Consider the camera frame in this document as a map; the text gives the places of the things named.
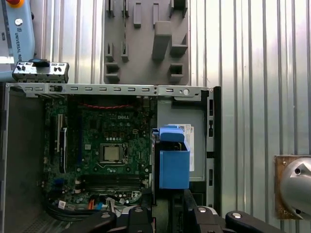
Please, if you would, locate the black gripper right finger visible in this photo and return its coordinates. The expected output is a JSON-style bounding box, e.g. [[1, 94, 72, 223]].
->
[[183, 189, 288, 233]]

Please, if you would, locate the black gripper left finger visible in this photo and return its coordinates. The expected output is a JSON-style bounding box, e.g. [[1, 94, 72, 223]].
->
[[60, 193, 158, 233]]

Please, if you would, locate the hard disk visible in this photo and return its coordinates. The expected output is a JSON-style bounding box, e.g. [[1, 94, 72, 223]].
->
[[151, 124, 191, 233]]

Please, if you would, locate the black RAM slot bank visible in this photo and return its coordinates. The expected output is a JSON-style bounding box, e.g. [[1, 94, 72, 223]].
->
[[81, 172, 144, 193]]

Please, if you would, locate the CPU socket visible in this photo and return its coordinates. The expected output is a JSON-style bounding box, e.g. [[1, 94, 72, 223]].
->
[[96, 142, 129, 170]]

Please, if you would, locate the silver CPU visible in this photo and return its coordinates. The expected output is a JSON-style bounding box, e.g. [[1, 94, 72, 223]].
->
[[103, 145, 121, 162]]

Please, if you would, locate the black PC case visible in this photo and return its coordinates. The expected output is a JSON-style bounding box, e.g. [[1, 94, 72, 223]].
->
[[0, 82, 222, 233]]

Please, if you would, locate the green motherboard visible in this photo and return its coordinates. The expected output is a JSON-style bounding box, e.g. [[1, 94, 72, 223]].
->
[[43, 96, 157, 213]]

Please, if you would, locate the grey power supply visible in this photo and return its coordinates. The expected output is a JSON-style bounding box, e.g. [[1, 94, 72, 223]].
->
[[157, 100, 207, 182]]

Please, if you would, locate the grey parts rack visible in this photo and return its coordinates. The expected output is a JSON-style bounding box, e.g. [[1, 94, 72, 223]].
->
[[103, 0, 190, 85]]

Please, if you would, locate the pale blue teach pendant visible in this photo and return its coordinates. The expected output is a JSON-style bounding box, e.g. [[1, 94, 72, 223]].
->
[[0, 0, 37, 82]]

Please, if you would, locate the black power wire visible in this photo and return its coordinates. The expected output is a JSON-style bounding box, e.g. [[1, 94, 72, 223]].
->
[[45, 200, 105, 221]]

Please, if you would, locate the square brown base plate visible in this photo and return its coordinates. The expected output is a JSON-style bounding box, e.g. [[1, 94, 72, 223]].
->
[[274, 155, 311, 220]]

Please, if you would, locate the red black fan wire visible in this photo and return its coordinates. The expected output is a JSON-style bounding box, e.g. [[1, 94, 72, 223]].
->
[[77, 101, 140, 110]]

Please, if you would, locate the metal slot cover bracket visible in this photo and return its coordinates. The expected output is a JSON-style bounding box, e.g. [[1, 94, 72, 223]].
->
[[11, 59, 70, 83]]

